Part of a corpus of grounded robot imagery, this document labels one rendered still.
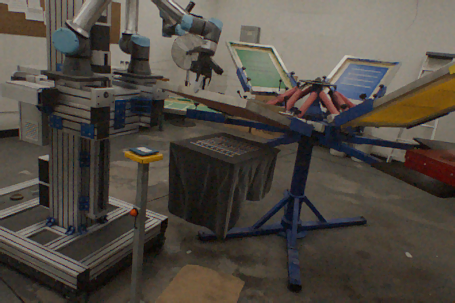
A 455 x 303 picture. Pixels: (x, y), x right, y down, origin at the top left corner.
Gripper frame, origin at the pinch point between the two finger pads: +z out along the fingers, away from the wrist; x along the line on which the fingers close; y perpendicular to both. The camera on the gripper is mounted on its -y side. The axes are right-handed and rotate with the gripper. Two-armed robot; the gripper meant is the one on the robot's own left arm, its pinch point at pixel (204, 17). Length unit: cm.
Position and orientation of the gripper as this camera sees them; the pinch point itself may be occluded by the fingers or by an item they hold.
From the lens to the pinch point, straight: 281.9
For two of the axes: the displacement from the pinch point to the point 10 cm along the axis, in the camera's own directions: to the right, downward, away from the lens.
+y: -2.1, 9.0, 3.7
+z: 7.6, -0.9, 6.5
